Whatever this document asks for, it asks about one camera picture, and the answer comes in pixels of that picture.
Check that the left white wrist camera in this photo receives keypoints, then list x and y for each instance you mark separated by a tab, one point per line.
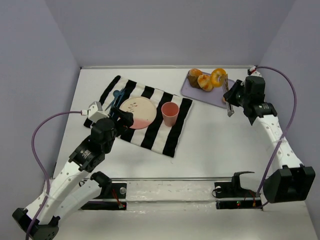
95	112

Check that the blue spoon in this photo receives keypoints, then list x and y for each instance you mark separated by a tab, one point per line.
116	94

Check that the blue knife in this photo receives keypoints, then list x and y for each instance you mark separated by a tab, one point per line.
125	97

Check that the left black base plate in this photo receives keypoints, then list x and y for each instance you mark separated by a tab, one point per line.
113	199

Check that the metal tongs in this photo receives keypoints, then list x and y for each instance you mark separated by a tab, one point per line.
225	87

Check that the dark brown pastry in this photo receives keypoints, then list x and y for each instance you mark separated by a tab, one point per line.
193	81

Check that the black white striped placemat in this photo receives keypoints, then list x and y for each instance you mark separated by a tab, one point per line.
157	137

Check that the top glazed bun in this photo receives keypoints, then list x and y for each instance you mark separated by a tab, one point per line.
195	72

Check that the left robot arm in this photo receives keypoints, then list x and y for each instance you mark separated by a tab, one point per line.
77	182

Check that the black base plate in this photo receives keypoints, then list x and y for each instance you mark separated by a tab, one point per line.
113	199
233	197

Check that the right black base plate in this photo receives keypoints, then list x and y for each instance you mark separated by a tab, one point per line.
233	197

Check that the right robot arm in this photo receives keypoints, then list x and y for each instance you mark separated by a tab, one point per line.
286	178

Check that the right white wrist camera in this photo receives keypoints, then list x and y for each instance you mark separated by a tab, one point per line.
253	72

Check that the blue fork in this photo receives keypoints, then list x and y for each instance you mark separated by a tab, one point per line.
117	102

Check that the pink cup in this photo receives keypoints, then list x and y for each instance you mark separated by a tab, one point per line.
170	111

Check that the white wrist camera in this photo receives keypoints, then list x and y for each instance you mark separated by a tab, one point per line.
253	72
95	112

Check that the orange bagel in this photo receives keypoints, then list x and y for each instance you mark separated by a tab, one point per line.
218	77

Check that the cream and pink plate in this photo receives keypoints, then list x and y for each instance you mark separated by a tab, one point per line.
143	110

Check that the lavender tray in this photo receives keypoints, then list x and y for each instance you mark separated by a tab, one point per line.
214	97

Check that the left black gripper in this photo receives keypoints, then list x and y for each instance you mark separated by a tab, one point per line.
125	117

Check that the glazed round bun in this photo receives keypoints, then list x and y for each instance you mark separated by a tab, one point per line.
205	83

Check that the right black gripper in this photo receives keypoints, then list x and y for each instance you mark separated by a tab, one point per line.
231	91

